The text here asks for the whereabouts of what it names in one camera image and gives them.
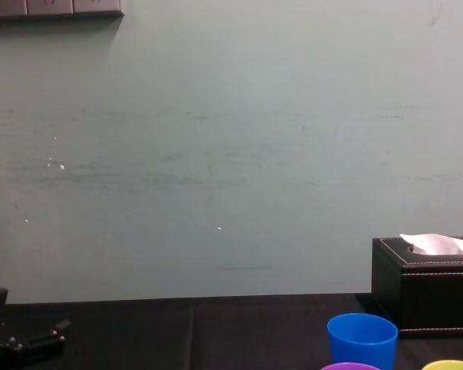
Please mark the yellow plastic cup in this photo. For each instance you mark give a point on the yellow plastic cup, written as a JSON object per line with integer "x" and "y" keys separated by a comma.
{"x": 451, "y": 366}

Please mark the white paper tissue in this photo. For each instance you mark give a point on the white paper tissue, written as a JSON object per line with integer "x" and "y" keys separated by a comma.
{"x": 436, "y": 244}

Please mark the black table cloth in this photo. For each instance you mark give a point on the black table cloth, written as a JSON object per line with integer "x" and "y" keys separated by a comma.
{"x": 177, "y": 335}

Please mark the black leather tissue box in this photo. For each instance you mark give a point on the black leather tissue box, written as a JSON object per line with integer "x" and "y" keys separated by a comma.
{"x": 428, "y": 293}

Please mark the purple plastic cup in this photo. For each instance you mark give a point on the purple plastic cup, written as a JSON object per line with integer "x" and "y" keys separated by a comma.
{"x": 351, "y": 367}

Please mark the blue plastic cup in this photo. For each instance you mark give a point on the blue plastic cup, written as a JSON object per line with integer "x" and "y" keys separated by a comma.
{"x": 355, "y": 345}

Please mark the grey wall socket plate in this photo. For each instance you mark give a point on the grey wall socket plate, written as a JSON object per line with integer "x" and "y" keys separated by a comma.
{"x": 5, "y": 7}
{"x": 96, "y": 5}
{"x": 49, "y": 6}

